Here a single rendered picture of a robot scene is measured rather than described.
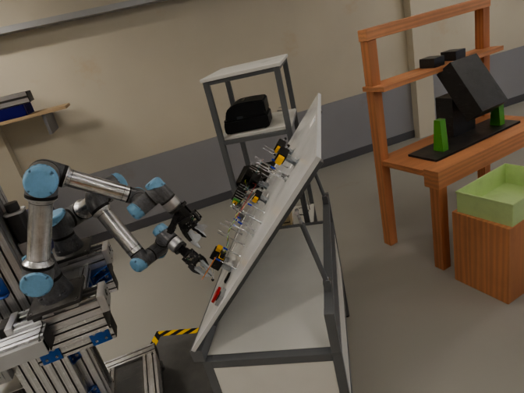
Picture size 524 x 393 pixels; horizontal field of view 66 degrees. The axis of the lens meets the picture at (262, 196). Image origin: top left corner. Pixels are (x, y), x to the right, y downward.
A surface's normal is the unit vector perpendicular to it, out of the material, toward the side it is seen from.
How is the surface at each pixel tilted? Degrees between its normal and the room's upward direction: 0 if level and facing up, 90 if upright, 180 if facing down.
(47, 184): 83
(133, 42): 90
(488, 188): 90
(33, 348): 90
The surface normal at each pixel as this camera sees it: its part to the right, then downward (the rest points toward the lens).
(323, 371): -0.13, 0.40
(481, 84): 0.25, -0.32
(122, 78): 0.31, 0.30
